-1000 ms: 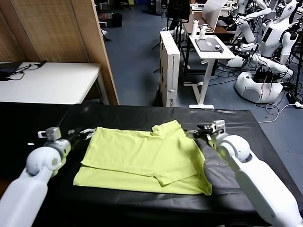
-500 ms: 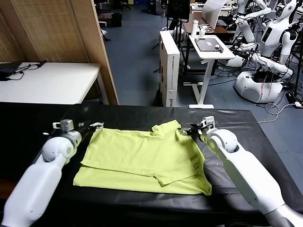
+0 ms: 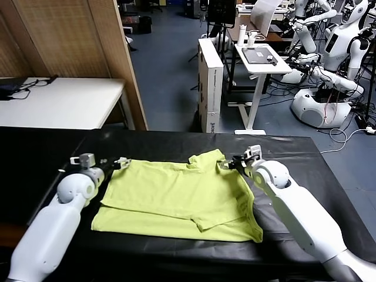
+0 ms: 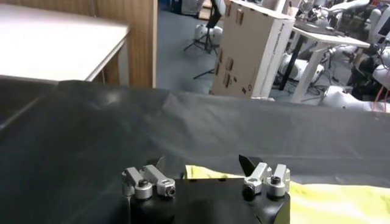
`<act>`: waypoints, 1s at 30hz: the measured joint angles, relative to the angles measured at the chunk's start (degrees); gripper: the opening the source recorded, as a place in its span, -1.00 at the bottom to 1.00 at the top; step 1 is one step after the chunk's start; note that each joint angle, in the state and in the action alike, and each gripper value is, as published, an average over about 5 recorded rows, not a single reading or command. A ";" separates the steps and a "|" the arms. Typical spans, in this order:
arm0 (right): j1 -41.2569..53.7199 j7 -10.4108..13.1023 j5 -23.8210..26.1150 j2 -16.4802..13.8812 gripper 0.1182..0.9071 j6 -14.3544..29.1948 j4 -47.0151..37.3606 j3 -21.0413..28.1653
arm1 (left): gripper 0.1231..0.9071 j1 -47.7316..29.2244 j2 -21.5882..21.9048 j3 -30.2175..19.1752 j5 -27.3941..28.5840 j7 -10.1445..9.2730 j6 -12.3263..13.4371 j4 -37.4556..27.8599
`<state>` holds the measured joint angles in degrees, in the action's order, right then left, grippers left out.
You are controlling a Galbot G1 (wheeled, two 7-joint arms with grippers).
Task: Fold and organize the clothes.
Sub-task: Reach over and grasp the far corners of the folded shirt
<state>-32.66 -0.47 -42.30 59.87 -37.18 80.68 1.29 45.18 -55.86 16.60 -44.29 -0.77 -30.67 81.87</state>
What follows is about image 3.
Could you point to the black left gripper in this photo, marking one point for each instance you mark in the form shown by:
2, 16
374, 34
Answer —
108, 169

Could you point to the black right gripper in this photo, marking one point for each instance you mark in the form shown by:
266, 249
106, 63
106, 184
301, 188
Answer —
241, 164

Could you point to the yellow-green t-shirt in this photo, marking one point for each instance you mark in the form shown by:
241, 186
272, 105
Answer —
176, 199

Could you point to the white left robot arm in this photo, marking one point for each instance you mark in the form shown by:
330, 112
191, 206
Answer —
44, 229

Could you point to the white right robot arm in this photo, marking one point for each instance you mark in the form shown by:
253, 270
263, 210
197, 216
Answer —
293, 211

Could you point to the small white robot base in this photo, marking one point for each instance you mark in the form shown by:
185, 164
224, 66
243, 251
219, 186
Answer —
292, 77

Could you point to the black plastic table cover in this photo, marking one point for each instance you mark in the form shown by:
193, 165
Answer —
293, 182

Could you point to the white rectangular table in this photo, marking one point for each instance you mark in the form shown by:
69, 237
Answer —
64, 102

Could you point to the tall white cardboard box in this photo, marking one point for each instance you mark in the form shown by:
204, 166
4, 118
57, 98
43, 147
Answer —
210, 76

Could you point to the black side table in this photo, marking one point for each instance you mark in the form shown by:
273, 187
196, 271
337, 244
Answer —
26, 158

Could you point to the white height-adjustable side desk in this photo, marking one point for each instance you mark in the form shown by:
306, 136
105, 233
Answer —
264, 69

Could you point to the grey closed laptop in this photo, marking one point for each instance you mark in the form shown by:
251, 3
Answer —
257, 55

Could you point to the small black device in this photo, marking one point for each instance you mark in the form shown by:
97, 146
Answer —
271, 60

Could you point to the white cup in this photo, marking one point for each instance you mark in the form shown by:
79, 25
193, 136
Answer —
251, 39

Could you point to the white bottle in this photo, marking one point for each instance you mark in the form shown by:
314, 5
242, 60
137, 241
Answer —
241, 35

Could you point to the brown wooden desk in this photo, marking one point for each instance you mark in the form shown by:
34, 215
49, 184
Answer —
235, 33

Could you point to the black flat device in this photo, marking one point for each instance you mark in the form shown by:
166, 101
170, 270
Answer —
8, 89

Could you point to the wooden partition screen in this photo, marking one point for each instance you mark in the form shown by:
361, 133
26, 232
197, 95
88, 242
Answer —
67, 38

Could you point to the black waste bin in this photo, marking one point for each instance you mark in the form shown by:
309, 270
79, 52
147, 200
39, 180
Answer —
144, 25

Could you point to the white humanoid robot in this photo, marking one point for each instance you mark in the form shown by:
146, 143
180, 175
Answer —
337, 47
305, 35

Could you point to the black monitor on stand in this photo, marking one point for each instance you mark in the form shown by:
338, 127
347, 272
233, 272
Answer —
220, 11

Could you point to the white tilted board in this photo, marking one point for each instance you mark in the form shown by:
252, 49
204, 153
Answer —
263, 16

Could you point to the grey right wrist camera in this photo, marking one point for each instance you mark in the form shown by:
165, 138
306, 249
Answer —
254, 151

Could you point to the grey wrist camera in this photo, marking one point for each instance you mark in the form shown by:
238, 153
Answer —
85, 160
254, 151

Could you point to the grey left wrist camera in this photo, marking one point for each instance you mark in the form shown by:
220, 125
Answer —
85, 160

